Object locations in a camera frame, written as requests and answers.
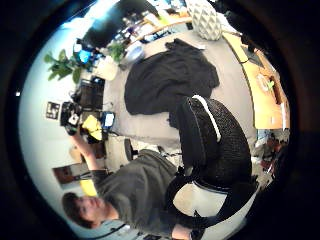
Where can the black monitor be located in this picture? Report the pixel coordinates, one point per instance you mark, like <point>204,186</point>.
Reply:
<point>113,23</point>

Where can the black stool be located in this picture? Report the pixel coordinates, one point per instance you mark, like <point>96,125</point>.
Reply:
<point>129,150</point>

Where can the yellow object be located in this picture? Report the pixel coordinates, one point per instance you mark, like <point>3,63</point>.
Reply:
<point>92,126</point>
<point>88,187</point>

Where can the black cloth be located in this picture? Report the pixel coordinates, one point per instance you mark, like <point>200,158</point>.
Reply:
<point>166,80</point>

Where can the blue lit screen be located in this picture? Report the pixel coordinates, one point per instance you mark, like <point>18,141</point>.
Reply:
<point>108,120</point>

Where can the the person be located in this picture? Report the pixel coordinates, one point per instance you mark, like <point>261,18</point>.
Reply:
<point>140,193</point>

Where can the large green leafy plant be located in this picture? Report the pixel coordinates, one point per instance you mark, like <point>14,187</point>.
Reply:
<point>63,66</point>

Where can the black and white marker sign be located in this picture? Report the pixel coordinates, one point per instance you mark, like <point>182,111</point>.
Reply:
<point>52,110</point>

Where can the white bowl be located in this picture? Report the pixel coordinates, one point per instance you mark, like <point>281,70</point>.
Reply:
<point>135,54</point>

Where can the white marker cube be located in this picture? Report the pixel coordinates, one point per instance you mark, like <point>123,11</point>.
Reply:
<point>73,119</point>

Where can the white textured vase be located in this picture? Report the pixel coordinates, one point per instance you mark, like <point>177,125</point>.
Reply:
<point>205,18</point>

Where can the wooden desk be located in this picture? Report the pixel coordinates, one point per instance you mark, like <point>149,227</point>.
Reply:
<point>263,90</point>

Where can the small green plant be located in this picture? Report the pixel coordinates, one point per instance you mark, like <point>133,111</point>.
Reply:
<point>116,51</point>

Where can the brown wooden board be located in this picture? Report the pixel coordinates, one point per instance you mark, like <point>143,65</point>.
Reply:
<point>68,173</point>

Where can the black crate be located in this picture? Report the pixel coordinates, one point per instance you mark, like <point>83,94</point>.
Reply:
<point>90,95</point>

